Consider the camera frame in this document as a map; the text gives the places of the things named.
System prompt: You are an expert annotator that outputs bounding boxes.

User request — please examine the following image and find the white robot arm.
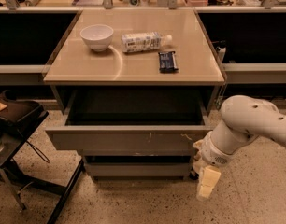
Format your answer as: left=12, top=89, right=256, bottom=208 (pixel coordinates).
left=192, top=95, right=286, bottom=201

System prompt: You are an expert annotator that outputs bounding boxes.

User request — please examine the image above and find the black side stand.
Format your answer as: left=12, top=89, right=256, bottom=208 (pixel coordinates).
left=0, top=91, right=85, bottom=224

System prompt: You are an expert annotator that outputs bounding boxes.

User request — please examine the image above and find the black tray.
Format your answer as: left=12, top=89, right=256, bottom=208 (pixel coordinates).
left=0, top=90, right=44, bottom=127

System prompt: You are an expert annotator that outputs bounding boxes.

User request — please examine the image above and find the dark blue snack bar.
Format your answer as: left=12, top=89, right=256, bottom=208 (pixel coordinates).
left=158, top=51, right=179, bottom=73

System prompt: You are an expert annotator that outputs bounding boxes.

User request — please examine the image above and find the grey drawer cabinet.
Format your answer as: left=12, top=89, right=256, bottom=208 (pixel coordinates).
left=44, top=8, right=226, bottom=179

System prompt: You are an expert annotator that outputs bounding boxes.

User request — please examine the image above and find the white ceramic bowl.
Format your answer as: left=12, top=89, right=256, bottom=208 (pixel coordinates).
left=80, top=24, right=114, bottom=52

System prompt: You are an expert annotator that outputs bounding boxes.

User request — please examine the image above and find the plastic bottle with label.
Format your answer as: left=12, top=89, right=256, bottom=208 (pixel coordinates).
left=122, top=32, right=173, bottom=53

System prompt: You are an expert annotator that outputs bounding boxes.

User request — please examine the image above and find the grey top drawer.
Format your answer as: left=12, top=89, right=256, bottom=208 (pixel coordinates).
left=46, top=93, right=212, bottom=156

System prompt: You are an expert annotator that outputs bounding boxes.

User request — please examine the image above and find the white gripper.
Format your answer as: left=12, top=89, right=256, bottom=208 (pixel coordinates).
left=192, top=131, right=234, bottom=201

